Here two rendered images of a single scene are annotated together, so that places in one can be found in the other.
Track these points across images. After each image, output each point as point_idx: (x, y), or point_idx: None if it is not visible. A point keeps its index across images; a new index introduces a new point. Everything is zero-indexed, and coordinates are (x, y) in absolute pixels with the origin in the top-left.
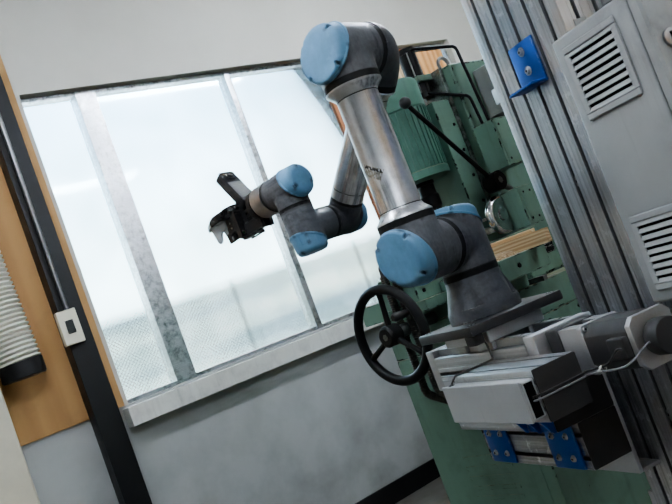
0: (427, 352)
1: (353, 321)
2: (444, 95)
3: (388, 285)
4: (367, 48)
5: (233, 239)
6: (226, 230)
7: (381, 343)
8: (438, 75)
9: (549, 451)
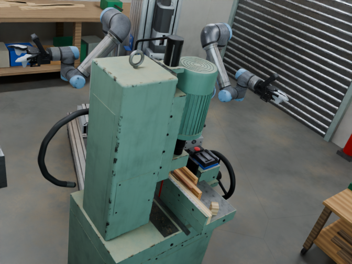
0: (202, 136)
1: (235, 178)
2: None
3: (213, 150)
4: None
5: (276, 102)
6: (279, 99)
7: (221, 182)
8: None
9: None
